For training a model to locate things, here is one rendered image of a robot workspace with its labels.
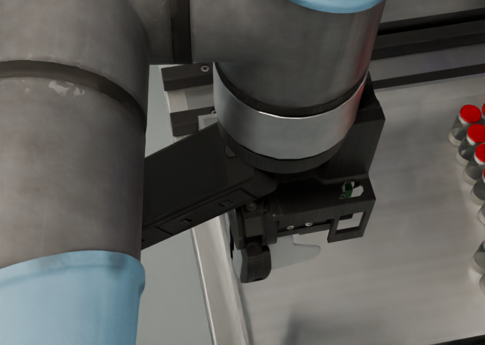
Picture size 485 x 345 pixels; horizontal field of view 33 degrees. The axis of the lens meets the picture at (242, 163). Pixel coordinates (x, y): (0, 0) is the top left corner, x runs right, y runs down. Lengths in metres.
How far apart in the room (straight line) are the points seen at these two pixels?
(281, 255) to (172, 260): 1.17
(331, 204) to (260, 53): 0.16
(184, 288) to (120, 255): 1.44
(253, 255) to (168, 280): 1.22
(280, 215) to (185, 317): 1.22
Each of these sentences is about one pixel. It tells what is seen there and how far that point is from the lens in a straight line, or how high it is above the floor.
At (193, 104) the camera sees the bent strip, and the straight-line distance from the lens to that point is 0.85.
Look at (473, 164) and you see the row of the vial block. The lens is 0.81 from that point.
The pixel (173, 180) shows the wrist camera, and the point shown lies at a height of 1.17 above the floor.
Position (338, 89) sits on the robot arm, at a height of 1.29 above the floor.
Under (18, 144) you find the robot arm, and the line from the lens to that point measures 0.27.
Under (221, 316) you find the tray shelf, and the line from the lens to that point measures 0.75.
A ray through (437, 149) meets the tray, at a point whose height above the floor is 0.88.
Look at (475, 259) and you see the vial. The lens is 0.79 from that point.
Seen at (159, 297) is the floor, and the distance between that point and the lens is 1.70.
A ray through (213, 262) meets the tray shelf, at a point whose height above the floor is 0.88.
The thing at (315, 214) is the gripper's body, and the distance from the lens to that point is 0.48.
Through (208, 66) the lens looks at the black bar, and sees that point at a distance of 0.85.
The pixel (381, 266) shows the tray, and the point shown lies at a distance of 0.78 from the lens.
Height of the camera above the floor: 1.58
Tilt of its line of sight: 60 degrees down
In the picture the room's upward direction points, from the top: 3 degrees clockwise
